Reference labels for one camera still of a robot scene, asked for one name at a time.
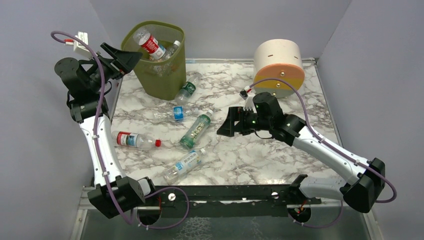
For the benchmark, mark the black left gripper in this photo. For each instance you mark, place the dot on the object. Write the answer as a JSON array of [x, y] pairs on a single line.
[[110, 61]]

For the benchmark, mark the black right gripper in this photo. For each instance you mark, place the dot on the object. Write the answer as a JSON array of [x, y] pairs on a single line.
[[239, 119]]

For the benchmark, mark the green tea bottle white cap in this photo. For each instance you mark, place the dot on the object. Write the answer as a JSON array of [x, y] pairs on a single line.
[[194, 133]]

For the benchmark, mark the clear bottle blue purple label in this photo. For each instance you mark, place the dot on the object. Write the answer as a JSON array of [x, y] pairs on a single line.
[[171, 50]]

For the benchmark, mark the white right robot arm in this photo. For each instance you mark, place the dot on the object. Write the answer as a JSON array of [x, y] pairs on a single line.
[[360, 181]]

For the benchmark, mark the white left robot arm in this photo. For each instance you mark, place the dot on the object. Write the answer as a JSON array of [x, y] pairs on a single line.
[[114, 191]]

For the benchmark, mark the green plastic waste bin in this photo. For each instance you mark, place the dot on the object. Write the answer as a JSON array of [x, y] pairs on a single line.
[[161, 79]]

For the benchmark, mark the clear bottle blue band label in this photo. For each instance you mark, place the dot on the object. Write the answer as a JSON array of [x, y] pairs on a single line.
[[175, 114]]

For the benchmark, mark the clear bottle dark green label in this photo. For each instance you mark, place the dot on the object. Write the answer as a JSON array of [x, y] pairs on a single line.
[[188, 89]]

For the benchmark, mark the clear bottle light blue label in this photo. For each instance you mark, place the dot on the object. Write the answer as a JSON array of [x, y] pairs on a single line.
[[179, 169]]

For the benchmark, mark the clear bottle red blue label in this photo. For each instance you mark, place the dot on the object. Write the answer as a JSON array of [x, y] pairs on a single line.
[[135, 140]]

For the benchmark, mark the cream cylinder with coloured face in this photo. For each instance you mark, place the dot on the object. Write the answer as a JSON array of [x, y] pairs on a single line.
[[277, 59]]

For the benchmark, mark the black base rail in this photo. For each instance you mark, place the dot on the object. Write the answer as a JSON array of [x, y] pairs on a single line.
[[222, 201]]

